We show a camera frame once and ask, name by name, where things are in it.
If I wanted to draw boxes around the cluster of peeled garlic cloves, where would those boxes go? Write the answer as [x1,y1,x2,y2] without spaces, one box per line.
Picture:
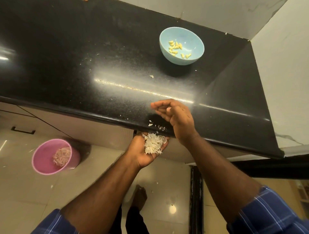
[167,40,193,60]

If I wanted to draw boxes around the person's left foot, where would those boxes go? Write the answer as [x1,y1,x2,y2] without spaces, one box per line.
[130,184,148,213]

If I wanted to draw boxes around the person's right forearm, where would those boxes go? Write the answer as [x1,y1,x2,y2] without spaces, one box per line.
[183,134,264,223]

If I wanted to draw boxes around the person's left forearm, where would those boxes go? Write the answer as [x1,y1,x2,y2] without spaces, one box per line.
[60,155,142,234]

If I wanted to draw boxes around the black trousers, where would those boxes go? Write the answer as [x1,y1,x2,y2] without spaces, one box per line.
[107,205,150,234]

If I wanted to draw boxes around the person's left hand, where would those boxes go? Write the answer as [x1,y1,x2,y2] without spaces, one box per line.
[126,132,170,170]

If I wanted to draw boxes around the black drawer handle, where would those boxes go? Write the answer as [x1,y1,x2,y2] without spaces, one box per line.
[11,126,36,135]

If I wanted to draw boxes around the person's right hand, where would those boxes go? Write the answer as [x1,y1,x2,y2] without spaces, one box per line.
[150,99,197,146]

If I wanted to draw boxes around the blue plaid shirt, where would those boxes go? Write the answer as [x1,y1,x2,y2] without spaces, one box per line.
[31,186,309,234]

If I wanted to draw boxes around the black cabinet trim strip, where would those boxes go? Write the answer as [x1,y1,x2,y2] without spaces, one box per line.
[189,165,204,234]

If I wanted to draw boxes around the pile of garlic skins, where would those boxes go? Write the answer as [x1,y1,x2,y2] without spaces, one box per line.
[142,132,168,155]

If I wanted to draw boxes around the pink plastic bucket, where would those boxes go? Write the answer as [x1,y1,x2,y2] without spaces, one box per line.
[31,138,82,176]

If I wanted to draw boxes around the light blue bowl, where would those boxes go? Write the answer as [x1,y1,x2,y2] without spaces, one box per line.
[159,26,205,66]

